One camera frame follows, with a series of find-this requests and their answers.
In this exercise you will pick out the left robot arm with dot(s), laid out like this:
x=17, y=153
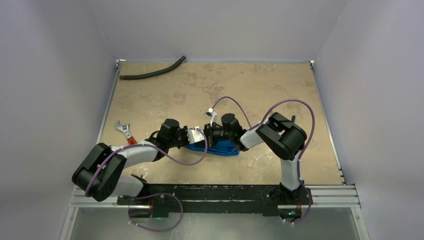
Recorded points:
x=100, y=173

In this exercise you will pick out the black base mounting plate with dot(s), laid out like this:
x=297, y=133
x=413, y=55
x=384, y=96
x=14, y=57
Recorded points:
x=173, y=205

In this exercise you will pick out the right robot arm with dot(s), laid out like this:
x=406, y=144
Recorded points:
x=282, y=136

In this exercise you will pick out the aluminium frame rail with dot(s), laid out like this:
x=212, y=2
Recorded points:
x=319, y=196

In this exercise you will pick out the blue cloth napkin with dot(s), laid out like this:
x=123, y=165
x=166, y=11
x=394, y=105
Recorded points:
x=223, y=148

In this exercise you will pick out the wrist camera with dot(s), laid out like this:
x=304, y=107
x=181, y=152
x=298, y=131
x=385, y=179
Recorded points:
x=195, y=135
x=211, y=115

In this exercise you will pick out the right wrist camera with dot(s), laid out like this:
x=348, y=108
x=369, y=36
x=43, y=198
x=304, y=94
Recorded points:
x=211, y=115

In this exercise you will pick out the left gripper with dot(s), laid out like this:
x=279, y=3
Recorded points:
x=184, y=131

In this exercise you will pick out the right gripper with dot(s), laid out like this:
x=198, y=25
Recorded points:
x=210, y=134

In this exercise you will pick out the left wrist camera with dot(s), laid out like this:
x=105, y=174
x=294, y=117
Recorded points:
x=195, y=135

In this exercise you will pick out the red handled wrench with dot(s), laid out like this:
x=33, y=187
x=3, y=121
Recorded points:
x=125, y=129

